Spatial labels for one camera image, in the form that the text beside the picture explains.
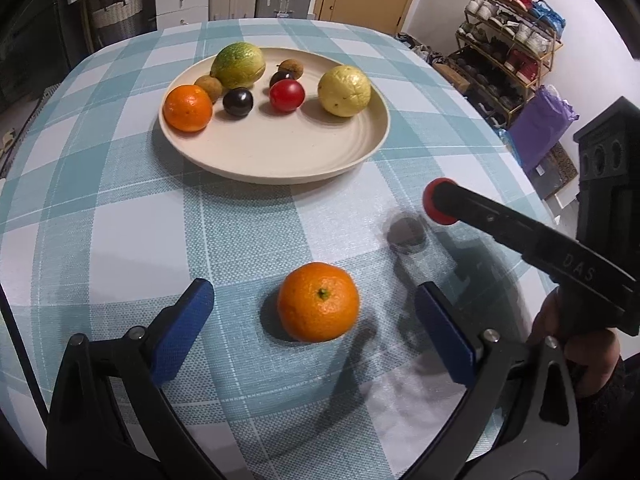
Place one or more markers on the orange tangerine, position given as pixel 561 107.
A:
pixel 188 108
pixel 318 302

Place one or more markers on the shoe rack with shoes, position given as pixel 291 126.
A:
pixel 505 48

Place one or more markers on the brown longan on plate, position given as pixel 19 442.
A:
pixel 292 66

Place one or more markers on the small brown longan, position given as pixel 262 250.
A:
pixel 212 86

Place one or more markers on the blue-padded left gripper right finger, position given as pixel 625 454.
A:
pixel 517 418

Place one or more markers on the green guava fruit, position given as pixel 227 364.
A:
pixel 238 65

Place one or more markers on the dark plum on plate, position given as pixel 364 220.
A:
pixel 281 75

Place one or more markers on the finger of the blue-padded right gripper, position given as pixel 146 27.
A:
pixel 595 292

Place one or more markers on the cream round plate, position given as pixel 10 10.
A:
pixel 270 147

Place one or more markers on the purple bag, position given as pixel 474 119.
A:
pixel 540 125

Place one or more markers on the teal checkered tablecloth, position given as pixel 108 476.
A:
pixel 103 224

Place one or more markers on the yellow passion fruit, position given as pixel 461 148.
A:
pixel 344 91

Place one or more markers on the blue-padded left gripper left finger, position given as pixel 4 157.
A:
pixel 87 437

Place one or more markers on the red cherry tomato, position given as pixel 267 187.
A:
pixel 287 95
pixel 428 203

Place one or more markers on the woven laundry basket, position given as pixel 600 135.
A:
pixel 120 20

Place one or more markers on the dark plum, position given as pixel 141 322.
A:
pixel 281 75
pixel 238 102

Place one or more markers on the right hand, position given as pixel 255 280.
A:
pixel 597 352

